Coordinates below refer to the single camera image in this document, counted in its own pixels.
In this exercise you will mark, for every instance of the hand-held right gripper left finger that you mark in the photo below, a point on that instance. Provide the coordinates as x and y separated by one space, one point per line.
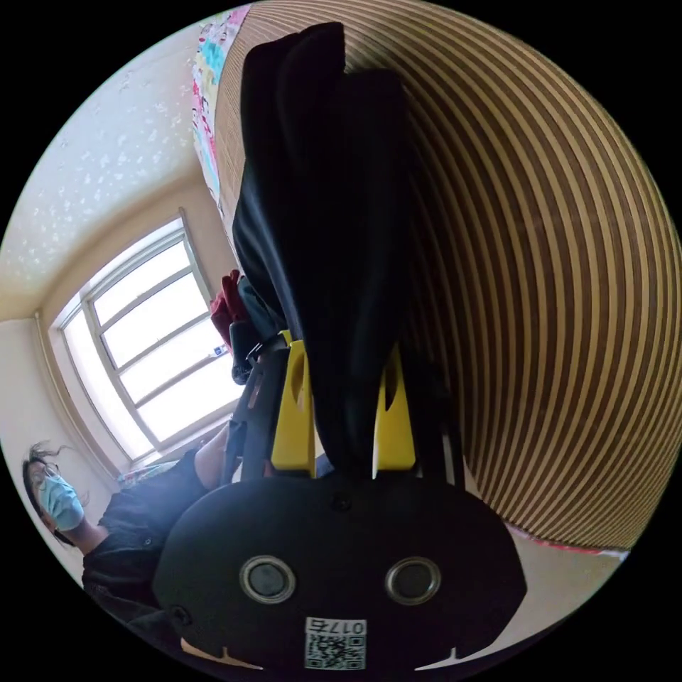
292 426

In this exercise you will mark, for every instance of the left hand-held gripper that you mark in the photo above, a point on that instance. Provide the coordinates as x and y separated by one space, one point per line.
263 349

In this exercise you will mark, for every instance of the person's body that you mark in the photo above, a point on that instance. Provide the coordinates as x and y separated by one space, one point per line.
128 538

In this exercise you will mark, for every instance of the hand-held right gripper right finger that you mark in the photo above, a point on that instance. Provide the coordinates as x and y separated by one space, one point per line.
397 437

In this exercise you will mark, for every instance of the pile of clothes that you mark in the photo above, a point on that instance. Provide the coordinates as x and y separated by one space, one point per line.
226 306

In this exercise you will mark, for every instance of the window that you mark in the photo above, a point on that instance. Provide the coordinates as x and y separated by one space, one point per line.
149 346

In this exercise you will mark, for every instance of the person's left forearm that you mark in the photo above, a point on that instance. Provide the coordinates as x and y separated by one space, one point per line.
212 459

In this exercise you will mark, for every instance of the black pants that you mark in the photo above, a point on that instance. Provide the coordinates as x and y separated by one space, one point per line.
330 213

